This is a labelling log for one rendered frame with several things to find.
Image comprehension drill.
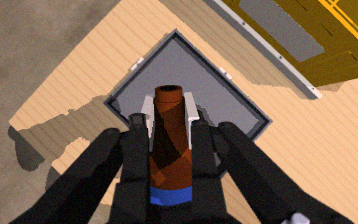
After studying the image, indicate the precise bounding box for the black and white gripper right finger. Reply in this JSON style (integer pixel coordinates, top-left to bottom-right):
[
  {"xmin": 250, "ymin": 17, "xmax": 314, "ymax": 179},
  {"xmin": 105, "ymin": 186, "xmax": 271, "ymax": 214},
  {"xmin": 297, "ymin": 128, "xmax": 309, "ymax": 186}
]
[{"xmin": 184, "ymin": 92, "xmax": 355, "ymax": 224}]

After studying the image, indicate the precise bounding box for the yellow crate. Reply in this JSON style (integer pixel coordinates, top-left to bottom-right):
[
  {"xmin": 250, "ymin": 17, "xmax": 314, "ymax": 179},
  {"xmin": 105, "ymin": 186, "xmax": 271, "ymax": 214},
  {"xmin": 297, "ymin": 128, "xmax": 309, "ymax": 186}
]
[{"xmin": 221, "ymin": 0, "xmax": 358, "ymax": 87}]

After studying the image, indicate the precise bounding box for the grey rectangular tray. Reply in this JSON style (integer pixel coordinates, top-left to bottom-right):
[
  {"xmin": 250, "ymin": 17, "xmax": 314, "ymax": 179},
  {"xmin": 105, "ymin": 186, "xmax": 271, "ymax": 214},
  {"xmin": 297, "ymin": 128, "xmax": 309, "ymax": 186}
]
[{"xmin": 103, "ymin": 28, "xmax": 273, "ymax": 143}]

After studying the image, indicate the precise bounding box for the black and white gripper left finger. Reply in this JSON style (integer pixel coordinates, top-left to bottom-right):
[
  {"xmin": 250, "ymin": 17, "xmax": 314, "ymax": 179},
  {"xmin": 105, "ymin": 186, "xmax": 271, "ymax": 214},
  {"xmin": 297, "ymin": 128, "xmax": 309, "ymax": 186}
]
[{"xmin": 8, "ymin": 94, "xmax": 155, "ymax": 224}]

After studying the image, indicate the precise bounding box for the brown bottle with blue label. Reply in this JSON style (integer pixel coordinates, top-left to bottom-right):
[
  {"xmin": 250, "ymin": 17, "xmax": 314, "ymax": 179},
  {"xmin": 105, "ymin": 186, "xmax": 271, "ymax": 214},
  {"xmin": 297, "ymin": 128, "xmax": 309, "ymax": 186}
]
[{"xmin": 150, "ymin": 85, "xmax": 192, "ymax": 206}]

